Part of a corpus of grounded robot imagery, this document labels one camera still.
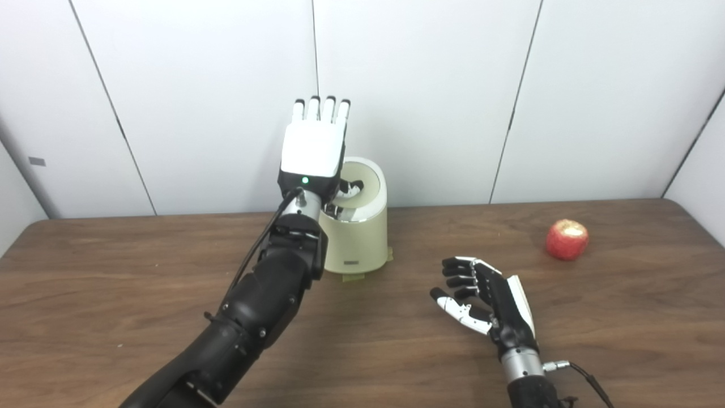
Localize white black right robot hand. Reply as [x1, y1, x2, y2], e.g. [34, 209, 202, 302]
[429, 257, 538, 362]

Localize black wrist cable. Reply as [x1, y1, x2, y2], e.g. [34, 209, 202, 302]
[224, 187, 304, 301]
[543, 360, 616, 408]

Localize round cream bin lid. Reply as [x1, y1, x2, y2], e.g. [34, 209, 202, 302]
[339, 163, 381, 208]

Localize cream-colored bin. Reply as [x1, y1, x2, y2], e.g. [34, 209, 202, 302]
[319, 157, 389, 274]

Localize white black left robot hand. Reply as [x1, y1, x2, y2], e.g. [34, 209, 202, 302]
[278, 96, 365, 206]

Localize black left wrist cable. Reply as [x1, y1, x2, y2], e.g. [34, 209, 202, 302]
[224, 187, 304, 301]

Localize red apple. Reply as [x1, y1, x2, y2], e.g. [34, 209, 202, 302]
[546, 220, 590, 261]

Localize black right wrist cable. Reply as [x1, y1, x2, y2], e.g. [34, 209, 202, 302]
[543, 360, 616, 408]

